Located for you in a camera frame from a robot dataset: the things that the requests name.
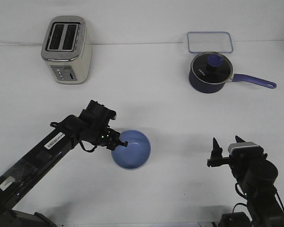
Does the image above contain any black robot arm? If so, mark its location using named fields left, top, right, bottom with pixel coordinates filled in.
left=207, top=136, right=284, bottom=227
left=0, top=115, right=128, bottom=227

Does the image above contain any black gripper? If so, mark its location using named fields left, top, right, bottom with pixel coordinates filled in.
left=81, top=119, right=128, bottom=151
left=207, top=136, right=267, bottom=182

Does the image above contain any white toaster power cord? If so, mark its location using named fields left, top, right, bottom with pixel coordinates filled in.
left=0, top=40, right=44, bottom=47

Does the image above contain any silver two-slot toaster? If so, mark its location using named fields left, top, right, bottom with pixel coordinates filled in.
left=41, top=16, right=92, bottom=84

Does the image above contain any clear container lid blue rim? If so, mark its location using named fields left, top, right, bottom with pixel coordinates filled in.
left=187, top=31, right=233, bottom=53

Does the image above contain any blue bowl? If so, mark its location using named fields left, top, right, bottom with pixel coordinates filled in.
left=111, top=130, right=151, bottom=170

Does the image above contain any dark blue saucepan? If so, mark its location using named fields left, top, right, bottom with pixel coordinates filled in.
left=188, top=71, right=276, bottom=94

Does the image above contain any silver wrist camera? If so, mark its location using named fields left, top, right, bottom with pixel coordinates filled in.
left=79, top=100, right=116, bottom=127
left=228, top=142, right=264, bottom=156

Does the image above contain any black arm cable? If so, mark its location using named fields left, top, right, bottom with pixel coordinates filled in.
left=79, top=140, right=98, bottom=153
left=231, top=184, right=284, bottom=227

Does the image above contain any glass pot lid blue knob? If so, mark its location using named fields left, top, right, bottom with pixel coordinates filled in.
left=190, top=52, right=234, bottom=84

